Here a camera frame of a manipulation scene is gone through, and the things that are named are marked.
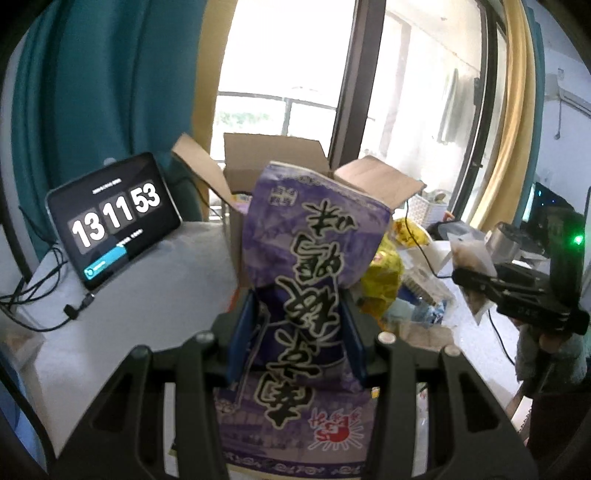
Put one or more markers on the person's right forearm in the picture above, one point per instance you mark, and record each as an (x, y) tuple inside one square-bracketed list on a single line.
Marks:
[(554, 369)]

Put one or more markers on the silver metal cup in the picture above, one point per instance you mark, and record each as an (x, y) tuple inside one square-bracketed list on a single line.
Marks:
[(501, 240)]

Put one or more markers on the teal curtain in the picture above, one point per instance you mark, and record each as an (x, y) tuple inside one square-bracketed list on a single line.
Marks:
[(535, 92), (115, 92)]

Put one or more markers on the black balcony railing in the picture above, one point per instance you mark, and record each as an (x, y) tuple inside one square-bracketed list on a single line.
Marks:
[(286, 104)]

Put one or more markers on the cardboard box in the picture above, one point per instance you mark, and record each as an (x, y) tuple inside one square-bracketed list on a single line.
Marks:
[(277, 152)]

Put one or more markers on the person's right hand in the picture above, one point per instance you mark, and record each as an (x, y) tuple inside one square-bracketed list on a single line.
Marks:
[(553, 344)]

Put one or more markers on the white round hook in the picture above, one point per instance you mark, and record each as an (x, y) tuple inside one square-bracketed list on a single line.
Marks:
[(110, 161)]

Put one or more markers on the clear packet brown snack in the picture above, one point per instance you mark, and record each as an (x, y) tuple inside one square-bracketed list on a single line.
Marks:
[(468, 254)]

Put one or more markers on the black tablet with clock display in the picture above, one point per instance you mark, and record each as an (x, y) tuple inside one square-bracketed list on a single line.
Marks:
[(115, 217)]

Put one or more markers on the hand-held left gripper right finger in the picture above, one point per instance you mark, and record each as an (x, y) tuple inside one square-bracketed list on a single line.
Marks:
[(356, 341)]

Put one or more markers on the person's dark clothing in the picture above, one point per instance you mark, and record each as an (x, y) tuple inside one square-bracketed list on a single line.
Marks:
[(554, 424)]

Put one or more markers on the hanging white towel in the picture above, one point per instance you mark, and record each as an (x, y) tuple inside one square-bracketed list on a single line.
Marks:
[(448, 106)]

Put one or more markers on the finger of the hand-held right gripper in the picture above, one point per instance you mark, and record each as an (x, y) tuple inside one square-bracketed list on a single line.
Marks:
[(475, 279), (524, 274)]

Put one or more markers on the dark sliding door frame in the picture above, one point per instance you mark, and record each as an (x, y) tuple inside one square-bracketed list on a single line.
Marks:
[(485, 92), (355, 83)]

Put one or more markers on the purple snack bag black lettering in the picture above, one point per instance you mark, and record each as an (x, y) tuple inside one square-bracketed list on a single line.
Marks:
[(300, 258)]

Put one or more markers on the dark hanging cloth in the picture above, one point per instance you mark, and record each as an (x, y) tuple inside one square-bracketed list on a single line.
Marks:
[(476, 92)]

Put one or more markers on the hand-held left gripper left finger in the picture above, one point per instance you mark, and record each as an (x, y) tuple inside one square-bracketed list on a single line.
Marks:
[(243, 337)]

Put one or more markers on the white table cover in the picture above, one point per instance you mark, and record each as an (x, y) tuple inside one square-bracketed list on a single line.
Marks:
[(161, 277)]

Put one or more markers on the pile of assorted snack packets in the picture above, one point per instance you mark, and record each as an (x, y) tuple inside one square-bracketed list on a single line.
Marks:
[(425, 295)]

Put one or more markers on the yellow curtain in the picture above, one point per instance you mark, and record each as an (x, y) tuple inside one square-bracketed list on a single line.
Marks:
[(512, 115), (207, 92)]

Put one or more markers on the white air conditioner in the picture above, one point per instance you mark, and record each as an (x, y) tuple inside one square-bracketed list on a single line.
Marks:
[(570, 92)]

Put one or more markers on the white plastic basket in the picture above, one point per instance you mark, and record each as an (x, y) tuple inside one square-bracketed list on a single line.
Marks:
[(429, 210)]

